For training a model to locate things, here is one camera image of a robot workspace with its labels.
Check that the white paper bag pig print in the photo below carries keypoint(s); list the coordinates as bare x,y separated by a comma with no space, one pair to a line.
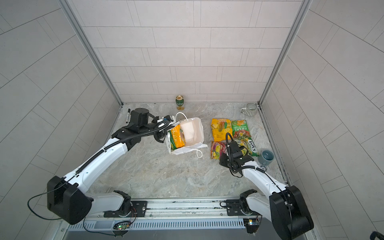
194,136

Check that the orange blue snack bag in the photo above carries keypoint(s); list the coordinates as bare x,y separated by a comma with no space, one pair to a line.
218,149

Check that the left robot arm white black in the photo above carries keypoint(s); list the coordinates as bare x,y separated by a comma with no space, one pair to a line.
67,196

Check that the left circuit board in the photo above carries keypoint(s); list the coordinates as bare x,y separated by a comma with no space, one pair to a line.
122,226

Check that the green red snack bag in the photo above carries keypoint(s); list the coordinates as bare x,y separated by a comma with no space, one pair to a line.
240,129

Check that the green drink can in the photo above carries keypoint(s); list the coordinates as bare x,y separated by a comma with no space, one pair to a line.
180,103

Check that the circuit board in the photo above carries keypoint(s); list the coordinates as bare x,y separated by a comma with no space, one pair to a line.
251,225
122,226

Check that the orange yellow snack bag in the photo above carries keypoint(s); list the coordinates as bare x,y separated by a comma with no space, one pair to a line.
177,138

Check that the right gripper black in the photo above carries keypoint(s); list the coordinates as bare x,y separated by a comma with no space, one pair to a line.
221,161

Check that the right circuit board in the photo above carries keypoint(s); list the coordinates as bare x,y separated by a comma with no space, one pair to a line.
251,225

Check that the teal ceramic cup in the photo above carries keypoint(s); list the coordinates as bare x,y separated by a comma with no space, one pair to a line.
266,157

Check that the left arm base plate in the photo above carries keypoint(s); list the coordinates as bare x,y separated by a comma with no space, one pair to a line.
138,208

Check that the black marker pen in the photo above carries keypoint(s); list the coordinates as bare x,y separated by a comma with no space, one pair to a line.
128,116

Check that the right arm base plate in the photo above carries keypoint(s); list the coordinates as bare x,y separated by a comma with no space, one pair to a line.
235,207

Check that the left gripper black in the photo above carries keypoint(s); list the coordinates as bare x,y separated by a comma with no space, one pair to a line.
161,135

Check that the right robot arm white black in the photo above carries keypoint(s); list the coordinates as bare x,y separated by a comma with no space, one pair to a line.
282,205

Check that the large yellow snack bag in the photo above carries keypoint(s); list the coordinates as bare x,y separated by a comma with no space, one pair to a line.
220,127

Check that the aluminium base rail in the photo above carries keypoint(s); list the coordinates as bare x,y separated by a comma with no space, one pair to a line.
186,210

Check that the green savoria snack bag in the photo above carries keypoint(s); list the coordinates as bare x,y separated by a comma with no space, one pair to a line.
247,146

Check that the striped ceramic mug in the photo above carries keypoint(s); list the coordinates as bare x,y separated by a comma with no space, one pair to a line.
250,110

